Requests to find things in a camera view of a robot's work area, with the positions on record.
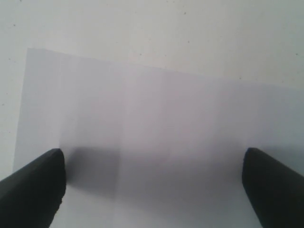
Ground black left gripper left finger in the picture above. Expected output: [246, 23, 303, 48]
[0, 148, 66, 228]

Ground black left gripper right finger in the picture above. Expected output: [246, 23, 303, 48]
[242, 148, 304, 228]

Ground white paper sheet with square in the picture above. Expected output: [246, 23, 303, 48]
[13, 48, 304, 228]

